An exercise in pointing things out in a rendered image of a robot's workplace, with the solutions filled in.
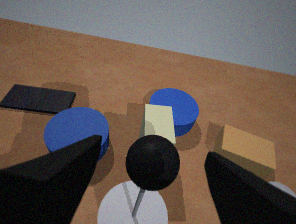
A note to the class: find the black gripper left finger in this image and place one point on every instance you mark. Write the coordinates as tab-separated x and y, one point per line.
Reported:
48	189

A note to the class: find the blue short cylinder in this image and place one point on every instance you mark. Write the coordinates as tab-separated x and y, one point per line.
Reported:
184	108
75	124

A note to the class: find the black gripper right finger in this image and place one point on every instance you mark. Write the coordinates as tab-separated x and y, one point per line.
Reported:
243	198

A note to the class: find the dark grey flat slab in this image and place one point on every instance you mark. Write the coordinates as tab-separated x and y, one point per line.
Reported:
37	99

